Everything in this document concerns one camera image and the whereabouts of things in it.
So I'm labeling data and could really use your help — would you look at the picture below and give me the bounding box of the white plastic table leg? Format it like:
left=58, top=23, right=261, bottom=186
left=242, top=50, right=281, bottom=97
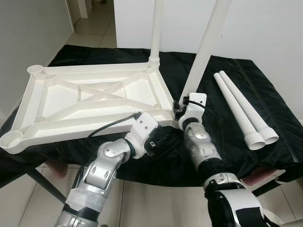
left=219, top=70, right=280, bottom=145
left=213, top=72, right=267, bottom=151
left=150, top=0, right=165, bottom=67
left=180, top=0, right=233, bottom=102

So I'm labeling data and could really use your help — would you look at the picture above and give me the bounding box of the white plastic table top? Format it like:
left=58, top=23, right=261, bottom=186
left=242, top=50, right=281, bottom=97
left=0, top=64, right=183, bottom=154

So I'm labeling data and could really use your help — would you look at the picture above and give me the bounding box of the black cloth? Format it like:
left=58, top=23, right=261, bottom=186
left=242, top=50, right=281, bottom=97
left=0, top=44, right=303, bottom=187

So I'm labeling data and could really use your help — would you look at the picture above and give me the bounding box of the pink folding table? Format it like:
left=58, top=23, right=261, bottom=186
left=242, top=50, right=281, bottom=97
left=45, top=158, right=285, bottom=185

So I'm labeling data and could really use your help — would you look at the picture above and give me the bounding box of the white round stand base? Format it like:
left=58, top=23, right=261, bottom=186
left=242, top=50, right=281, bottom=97
left=279, top=208, right=303, bottom=227

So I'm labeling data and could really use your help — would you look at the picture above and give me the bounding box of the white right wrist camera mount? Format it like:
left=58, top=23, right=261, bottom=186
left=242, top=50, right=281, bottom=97
left=179, top=92, right=208, bottom=128

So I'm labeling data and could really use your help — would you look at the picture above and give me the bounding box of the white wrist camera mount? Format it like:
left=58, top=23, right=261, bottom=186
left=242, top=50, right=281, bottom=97
left=125, top=112, right=159, bottom=159
left=179, top=92, right=208, bottom=128

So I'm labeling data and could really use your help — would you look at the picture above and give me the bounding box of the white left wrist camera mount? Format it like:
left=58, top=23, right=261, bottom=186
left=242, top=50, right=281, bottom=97
left=125, top=112, right=159, bottom=159

